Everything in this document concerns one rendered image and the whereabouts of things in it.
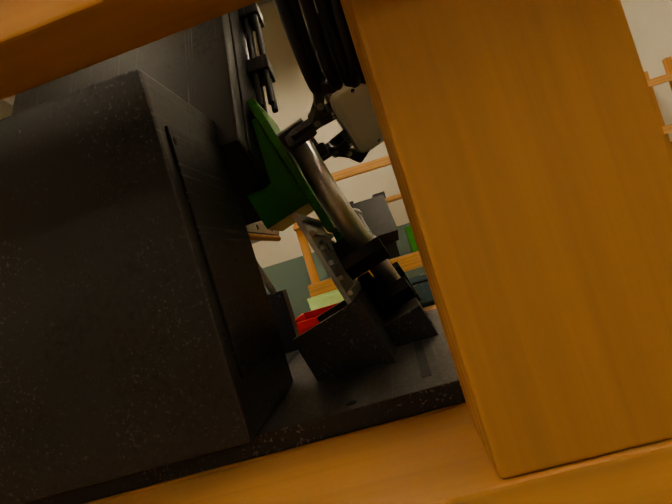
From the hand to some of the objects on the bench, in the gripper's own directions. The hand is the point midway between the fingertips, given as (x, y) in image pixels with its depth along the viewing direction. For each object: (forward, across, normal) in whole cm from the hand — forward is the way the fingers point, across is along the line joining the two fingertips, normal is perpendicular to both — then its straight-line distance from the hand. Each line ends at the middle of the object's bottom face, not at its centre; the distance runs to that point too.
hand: (308, 145), depth 64 cm
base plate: (+21, +18, -19) cm, 34 cm away
